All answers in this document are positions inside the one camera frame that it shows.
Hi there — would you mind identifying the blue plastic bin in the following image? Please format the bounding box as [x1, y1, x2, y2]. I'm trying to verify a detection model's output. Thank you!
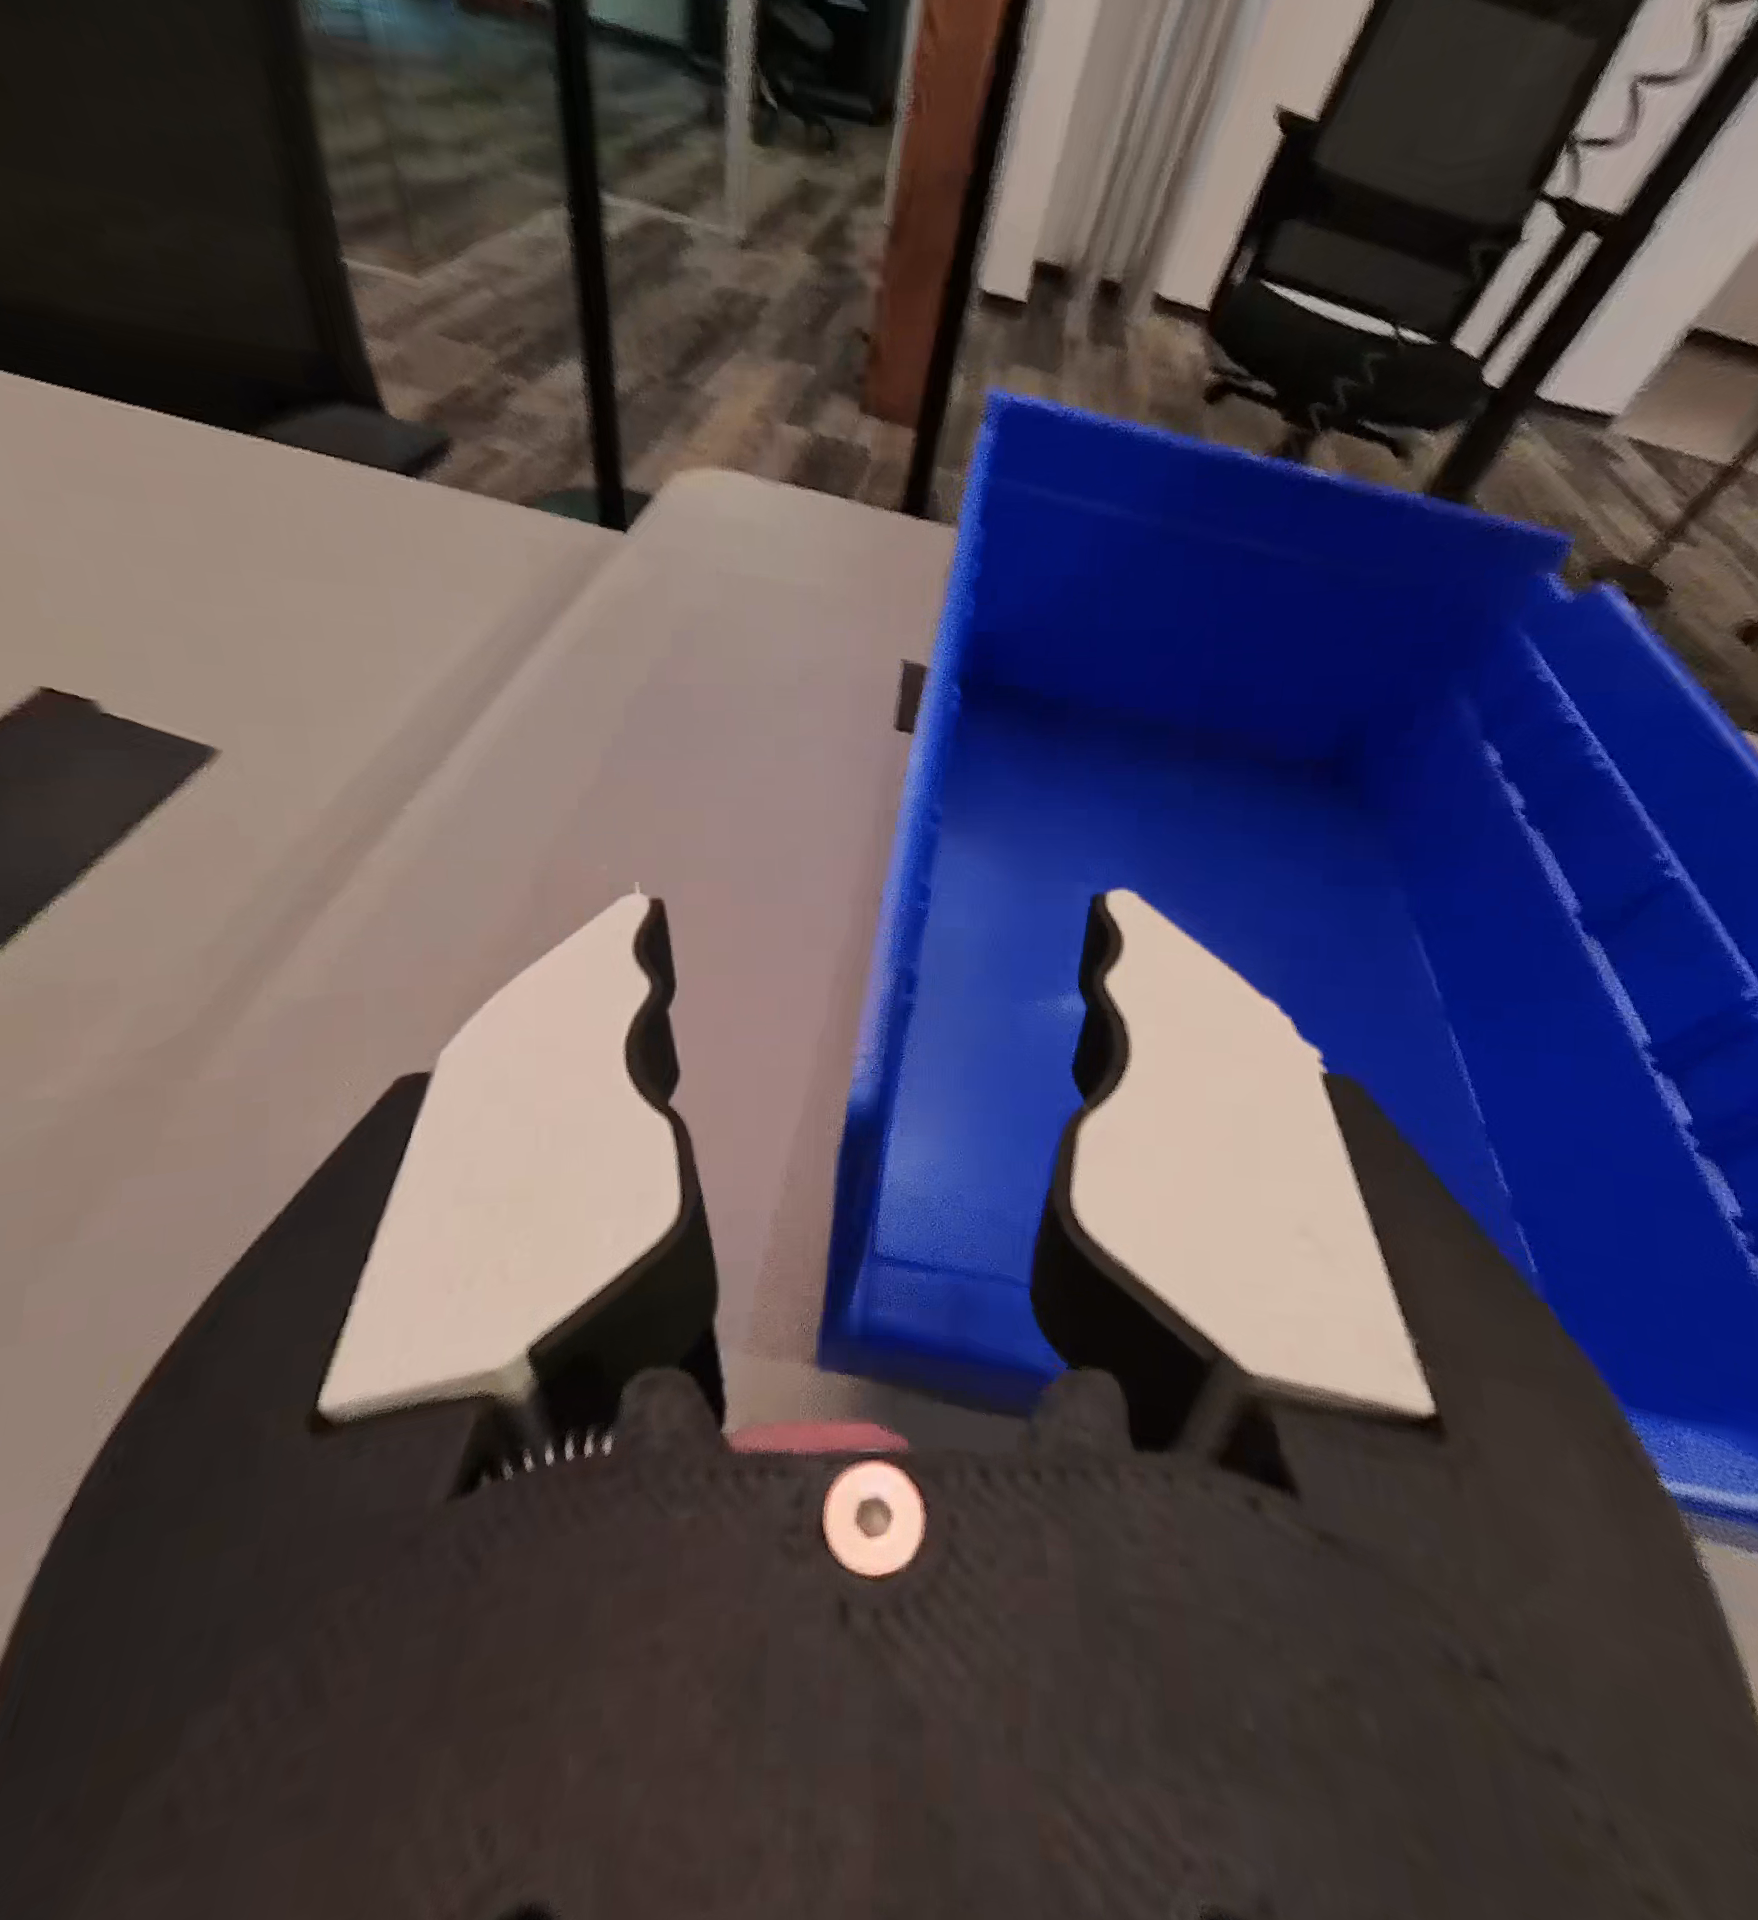
[821, 391, 1758, 1554]

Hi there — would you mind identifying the black slanted stand leg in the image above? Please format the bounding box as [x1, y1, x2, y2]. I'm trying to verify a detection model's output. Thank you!
[1431, 0, 1758, 503]

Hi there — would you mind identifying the black railing pole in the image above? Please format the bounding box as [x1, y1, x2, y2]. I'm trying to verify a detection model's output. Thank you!
[545, 0, 635, 532]
[900, 0, 1033, 519]

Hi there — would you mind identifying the black office chair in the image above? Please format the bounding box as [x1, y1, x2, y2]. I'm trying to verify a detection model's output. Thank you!
[1204, 0, 1649, 459]

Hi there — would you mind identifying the brown wooden post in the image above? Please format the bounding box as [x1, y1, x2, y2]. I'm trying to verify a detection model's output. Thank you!
[863, 0, 1017, 428]

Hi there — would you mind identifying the black mesh chair back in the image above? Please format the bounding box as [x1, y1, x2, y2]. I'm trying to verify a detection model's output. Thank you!
[0, 0, 451, 476]

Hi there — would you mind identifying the black flat pad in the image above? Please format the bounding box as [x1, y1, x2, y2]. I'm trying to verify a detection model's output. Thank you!
[0, 689, 217, 1025]

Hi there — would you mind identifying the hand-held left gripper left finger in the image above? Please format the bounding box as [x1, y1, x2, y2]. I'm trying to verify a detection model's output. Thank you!
[317, 892, 726, 1436]

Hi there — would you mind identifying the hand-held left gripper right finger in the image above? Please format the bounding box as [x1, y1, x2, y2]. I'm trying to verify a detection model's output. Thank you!
[1036, 890, 1442, 1448]

